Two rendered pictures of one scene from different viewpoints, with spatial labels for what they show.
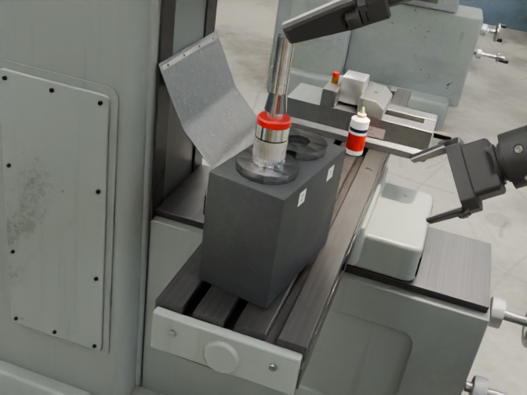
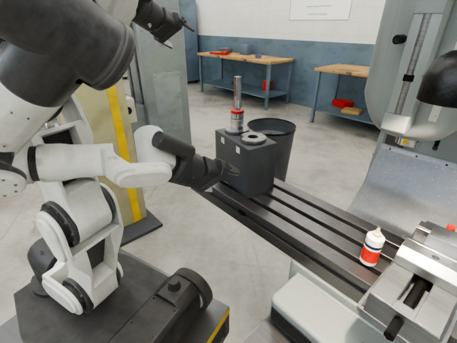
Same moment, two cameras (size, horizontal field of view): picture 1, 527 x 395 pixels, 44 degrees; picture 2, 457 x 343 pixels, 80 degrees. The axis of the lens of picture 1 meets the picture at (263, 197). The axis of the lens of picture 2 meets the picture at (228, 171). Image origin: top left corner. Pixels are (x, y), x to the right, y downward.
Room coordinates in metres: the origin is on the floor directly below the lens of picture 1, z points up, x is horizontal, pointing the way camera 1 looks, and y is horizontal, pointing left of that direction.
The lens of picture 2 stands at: (1.33, -0.81, 1.51)
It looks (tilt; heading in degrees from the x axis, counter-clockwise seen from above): 29 degrees down; 124
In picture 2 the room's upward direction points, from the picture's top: straight up
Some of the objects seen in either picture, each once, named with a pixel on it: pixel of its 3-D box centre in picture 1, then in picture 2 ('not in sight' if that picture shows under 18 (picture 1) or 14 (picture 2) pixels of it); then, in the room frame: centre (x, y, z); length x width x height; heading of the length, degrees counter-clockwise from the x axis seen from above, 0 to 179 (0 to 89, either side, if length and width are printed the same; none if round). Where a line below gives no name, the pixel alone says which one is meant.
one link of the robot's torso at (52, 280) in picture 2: not in sight; (84, 277); (0.50, -0.52, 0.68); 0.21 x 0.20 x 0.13; 3
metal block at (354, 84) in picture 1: (354, 87); (443, 246); (1.48, -0.17, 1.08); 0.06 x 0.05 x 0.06; 165
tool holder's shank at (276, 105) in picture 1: (280, 77); (237, 93); (0.83, 0.00, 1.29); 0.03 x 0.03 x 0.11
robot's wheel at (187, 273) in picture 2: not in sight; (190, 289); (0.76, -0.24, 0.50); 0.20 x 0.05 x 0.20; 3
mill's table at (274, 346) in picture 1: (324, 175); (345, 248); (1.29, -0.13, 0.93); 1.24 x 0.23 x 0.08; 166
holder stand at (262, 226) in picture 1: (274, 208); (243, 157); (0.87, -0.02, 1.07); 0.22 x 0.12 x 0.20; 155
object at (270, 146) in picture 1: (270, 143); (237, 120); (0.83, 0.00, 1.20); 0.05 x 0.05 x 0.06
